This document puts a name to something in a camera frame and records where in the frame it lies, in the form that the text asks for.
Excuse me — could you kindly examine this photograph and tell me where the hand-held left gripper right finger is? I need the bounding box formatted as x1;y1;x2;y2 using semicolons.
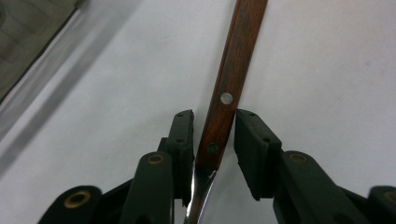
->
233;108;283;202

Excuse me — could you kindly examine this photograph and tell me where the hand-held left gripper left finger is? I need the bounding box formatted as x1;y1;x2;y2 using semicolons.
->
162;109;195;208

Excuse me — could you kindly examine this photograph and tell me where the dark wooden-handled table knife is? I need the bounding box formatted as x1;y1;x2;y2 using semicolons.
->
183;0;269;224

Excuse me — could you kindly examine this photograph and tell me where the smoky clear plastic bin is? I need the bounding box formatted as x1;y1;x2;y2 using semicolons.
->
0;0;87;104

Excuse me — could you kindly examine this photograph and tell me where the white table sheet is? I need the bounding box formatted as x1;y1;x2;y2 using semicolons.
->
0;0;396;224

